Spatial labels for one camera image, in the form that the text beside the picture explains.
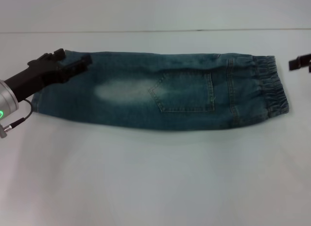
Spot left gripper cable with plug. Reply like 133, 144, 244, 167
0, 98, 34, 139

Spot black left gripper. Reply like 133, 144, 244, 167
4, 48, 93, 101

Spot blue denim shorts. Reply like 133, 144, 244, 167
31, 50, 291, 132

